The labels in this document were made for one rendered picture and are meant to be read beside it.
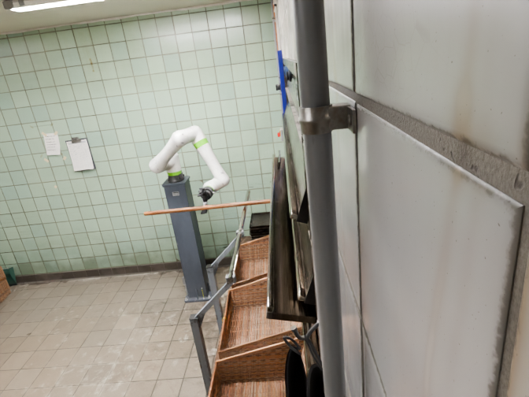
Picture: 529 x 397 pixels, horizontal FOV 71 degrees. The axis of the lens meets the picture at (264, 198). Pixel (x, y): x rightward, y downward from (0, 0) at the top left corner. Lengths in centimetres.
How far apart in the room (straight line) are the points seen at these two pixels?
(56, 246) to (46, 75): 184
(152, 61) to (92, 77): 60
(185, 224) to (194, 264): 42
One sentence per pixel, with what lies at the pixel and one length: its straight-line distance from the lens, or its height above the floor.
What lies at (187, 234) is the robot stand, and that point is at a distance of 344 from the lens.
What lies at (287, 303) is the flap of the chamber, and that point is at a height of 141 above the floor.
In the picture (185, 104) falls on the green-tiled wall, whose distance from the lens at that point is 371.
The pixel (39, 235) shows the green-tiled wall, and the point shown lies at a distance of 480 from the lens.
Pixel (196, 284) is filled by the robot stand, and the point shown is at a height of 17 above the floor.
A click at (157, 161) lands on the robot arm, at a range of 310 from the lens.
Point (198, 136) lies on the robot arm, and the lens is 296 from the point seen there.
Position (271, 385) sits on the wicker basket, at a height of 59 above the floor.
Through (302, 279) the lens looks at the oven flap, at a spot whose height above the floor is 147.
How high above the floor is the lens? 212
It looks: 21 degrees down
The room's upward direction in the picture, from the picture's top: 7 degrees counter-clockwise
